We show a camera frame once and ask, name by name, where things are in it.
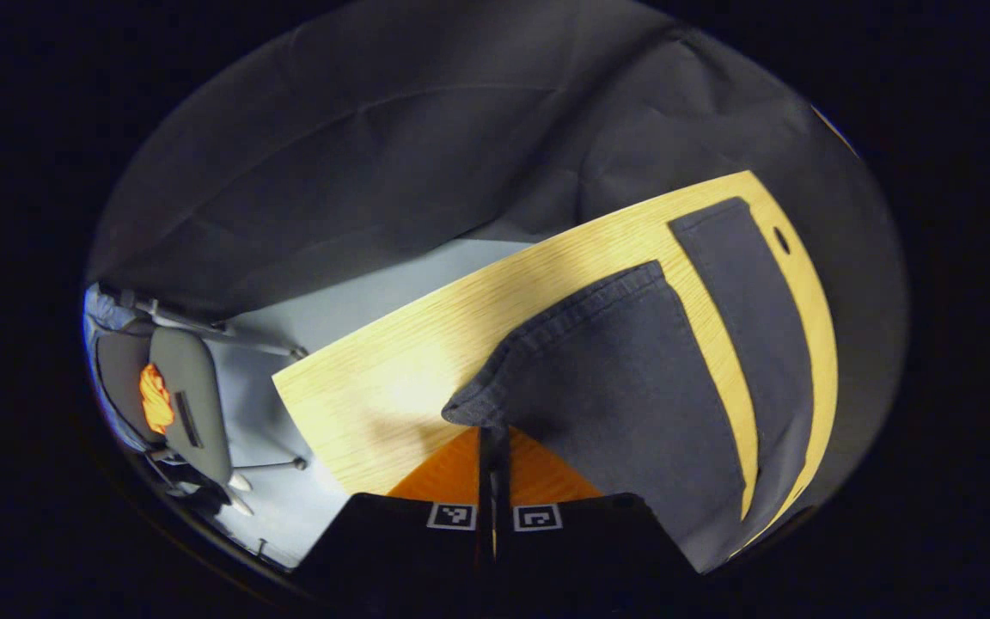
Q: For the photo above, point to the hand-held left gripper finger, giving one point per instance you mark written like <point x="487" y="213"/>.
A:
<point x="485" y="533"/>
<point x="502" y="533"/>

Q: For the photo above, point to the dark grey jeans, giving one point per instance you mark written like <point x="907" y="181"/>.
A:
<point x="615" y="387"/>

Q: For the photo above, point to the black backdrop cloth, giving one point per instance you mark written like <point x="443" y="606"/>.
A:
<point x="375" y="129"/>

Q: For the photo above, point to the grey chair with metal legs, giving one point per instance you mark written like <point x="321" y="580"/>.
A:
<point x="194" y="387"/>

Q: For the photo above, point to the orange object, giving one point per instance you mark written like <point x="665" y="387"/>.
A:
<point x="155" y="404"/>

